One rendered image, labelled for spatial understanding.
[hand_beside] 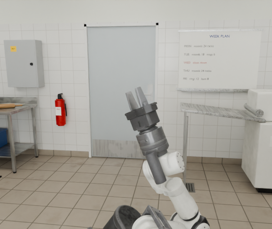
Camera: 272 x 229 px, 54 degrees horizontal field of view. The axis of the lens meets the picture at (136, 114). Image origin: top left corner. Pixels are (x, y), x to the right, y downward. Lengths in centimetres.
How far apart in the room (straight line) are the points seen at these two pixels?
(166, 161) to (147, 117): 14
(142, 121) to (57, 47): 360
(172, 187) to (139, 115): 26
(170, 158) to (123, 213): 21
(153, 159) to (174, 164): 7
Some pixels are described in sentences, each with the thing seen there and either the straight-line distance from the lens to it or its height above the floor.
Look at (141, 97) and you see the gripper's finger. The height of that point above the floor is 144.
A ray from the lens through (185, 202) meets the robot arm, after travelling 92.
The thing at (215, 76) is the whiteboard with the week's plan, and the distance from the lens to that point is 400.
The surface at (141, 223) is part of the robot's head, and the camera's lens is 61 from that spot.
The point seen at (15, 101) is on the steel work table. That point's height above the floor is 92.
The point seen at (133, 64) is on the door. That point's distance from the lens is 403.
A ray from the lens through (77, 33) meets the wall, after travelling 423.
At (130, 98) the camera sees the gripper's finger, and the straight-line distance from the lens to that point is 85.
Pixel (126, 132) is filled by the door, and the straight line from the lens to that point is 420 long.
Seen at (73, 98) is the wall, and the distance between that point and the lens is 429.
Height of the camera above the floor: 155
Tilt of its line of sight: 12 degrees down
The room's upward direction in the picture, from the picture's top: straight up
